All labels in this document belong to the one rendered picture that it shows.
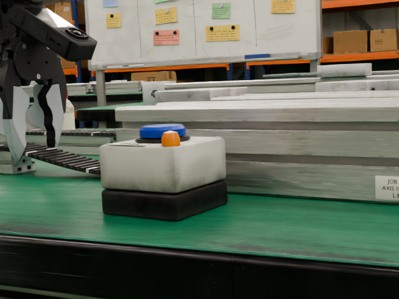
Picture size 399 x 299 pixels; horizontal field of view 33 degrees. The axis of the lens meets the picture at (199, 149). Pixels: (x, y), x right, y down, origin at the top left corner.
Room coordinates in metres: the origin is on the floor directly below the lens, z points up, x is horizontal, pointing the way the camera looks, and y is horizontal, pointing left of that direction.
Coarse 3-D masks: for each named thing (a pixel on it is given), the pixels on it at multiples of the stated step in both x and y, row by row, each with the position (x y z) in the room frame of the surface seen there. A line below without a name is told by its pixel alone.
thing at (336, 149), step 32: (128, 128) 0.72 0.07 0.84; (192, 128) 0.68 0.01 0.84; (224, 128) 0.66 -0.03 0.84; (256, 128) 0.64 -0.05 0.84; (288, 128) 0.62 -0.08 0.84; (320, 128) 0.60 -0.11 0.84; (352, 128) 0.58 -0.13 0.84; (384, 128) 0.57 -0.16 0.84; (256, 160) 0.64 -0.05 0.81; (288, 160) 0.62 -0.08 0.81; (320, 160) 0.60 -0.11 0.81; (352, 160) 0.58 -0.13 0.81; (384, 160) 0.57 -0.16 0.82; (256, 192) 0.62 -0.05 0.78; (288, 192) 0.61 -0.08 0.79; (320, 192) 0.59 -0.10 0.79; (352, 192) 0.57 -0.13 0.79; (384, 192) 0.56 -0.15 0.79
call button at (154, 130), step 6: (144, 126) 0.58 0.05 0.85; (150, 126) 0.57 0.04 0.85; (156, 126) 0.57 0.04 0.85; (162, 126) 0.57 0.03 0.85; (168, 126) 0.57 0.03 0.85; (174, 126) 0.57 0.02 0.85; (180, 126) 0.58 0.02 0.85; (144, 132) 0.57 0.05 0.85; (150, 132) 0.57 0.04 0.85; (156, 132) 0.56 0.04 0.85; (162, 132) 0.56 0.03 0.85; (180, 132) 0.57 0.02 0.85; (156, 138) 0.57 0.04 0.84
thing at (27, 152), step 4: (36, 148) 0.86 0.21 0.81; (40, 148) 0.86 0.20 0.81; (44, 148) 0.86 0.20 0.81; (48, 148) 0.87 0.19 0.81; (52, 148) 0.87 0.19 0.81; (56, 148) 0.87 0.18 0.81; (24, 152) 0.84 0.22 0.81; (28, 152) 0.83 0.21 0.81; (32, 152) 0.83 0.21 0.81; (36, 152) 0.84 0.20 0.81; (28, 156) 0.83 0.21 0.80
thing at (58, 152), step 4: (40, 152) 0.84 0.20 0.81; (44, 152) 0.84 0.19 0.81; (48, 152) 0.84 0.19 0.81; (52, 152) 0.85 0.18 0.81; (56, 152) 0.85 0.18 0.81; (60, 152) 0.85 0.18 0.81; (64, 152) 0.85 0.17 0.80; (68, 152) 0.86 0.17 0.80; (32, 156) 0.82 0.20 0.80; (36, 156) 0.83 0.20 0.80; (40, 156) 0.82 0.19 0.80; (44, 156) 0.82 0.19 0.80; (48, 156) 0.83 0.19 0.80; (40, 160) 0.82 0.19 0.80
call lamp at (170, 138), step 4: (164, 132) 0.54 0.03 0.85; (168, 132) 0.54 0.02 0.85; (172, 132) 0.54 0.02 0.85; (176, 132) 0.54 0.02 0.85; (164, 136) 0.54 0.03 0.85; (168, 136) 0.54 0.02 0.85; (172, 136) 0.54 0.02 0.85; (176, 136) 0.54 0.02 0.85; (164, 140) 0.54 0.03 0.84; (168, 140) 0.53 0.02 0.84; (172, 140) 0.53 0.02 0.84; (176, 140) 0.54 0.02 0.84; (164, 144) 0.54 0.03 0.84; (168, 144) 0.53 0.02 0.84; (172, 144) 0.53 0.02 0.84; (176, 144) 0.54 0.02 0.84
